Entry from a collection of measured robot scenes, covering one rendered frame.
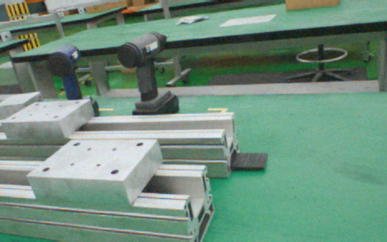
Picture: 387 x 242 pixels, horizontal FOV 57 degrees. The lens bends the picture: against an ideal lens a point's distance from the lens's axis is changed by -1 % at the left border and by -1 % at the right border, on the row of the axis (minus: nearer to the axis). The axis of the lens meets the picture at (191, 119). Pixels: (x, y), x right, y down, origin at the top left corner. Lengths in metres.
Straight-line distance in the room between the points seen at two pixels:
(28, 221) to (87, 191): 0.17
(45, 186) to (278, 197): 0.35
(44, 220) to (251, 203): 0.32
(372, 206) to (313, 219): 0.09
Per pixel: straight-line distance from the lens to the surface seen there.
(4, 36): 4.10
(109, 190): 0.48
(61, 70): 0.95
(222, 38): 1.90
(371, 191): 0.61
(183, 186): 0.53
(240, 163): 0.67
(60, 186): 0.53
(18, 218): 0.64
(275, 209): 0.57
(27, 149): 0.85
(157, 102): 0.89
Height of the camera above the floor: 1.13
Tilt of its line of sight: 23 degrees down
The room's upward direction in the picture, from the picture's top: 11 degrees counter-clockwise
